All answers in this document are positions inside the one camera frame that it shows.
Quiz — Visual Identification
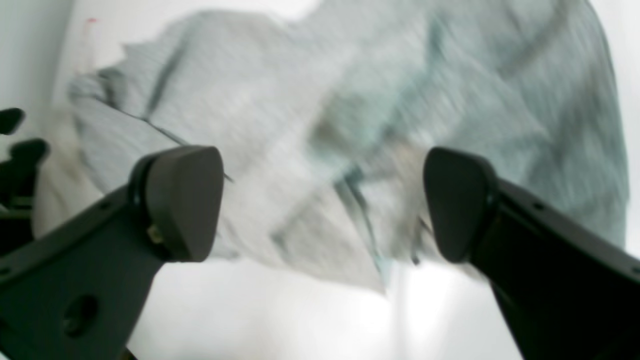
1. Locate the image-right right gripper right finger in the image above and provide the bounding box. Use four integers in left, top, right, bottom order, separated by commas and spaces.
423, 146, 640, 360

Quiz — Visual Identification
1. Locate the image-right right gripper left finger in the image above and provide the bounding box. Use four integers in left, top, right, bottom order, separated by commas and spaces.
0, 146, 225, 360

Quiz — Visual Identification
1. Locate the grey t-shirt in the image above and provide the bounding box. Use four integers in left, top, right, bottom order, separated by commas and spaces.
69, 0, 629, 292

